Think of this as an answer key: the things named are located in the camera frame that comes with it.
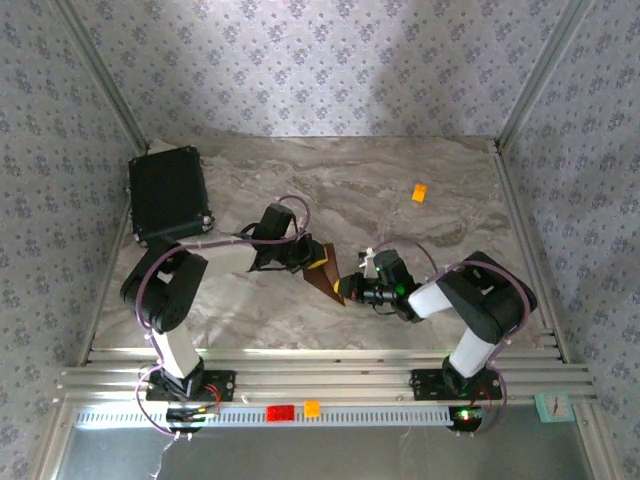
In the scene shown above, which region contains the brown square paper sheet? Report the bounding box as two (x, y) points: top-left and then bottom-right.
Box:
(303, 243), (346, 306)

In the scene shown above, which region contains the aluminium corner post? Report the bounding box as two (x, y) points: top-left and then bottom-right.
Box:
(497, 0), (599, 149)
(52, 0), (150, 154)

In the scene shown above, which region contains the grey slotted cable duct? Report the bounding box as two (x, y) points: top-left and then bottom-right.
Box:
(74, 405), (454, 429)

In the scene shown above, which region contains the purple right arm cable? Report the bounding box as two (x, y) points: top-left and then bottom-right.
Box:
(369, 238), (534, 436)

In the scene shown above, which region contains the aluminium rail frame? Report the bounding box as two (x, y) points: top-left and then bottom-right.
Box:
(57, 347), (599, 409)

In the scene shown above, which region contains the aluminium side rail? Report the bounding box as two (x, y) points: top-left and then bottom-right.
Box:
(77, 199), (136, 364)
(492, 142), (571, 364)

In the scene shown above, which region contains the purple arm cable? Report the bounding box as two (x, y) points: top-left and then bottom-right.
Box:
(133, 194), (314, 441)
(369, 238), (534, 436)

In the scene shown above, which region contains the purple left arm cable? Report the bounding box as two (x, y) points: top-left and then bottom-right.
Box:
(133, 194), (314, 441)

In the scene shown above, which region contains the black left controller board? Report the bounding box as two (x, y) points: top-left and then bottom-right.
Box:
(166, 407), (221, 434)

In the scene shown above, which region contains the black controller board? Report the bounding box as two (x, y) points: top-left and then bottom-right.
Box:
(166, 407), (221, 434)
(447, 405), (489, 434)

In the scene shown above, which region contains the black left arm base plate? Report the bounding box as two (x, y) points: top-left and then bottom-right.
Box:
(145, 368), (237, 404)

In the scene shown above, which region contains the black right controller board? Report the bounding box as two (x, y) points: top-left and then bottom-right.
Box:
(447, 405), (489, 434)

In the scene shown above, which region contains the small teal clock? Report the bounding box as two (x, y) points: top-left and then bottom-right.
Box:
(534, 392), (574, 425)

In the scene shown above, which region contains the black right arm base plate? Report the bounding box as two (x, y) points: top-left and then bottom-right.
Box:
(410, 368), (504, 401)

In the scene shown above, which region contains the black hard case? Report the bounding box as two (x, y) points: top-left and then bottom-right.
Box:
(127, 145), (215, 249)

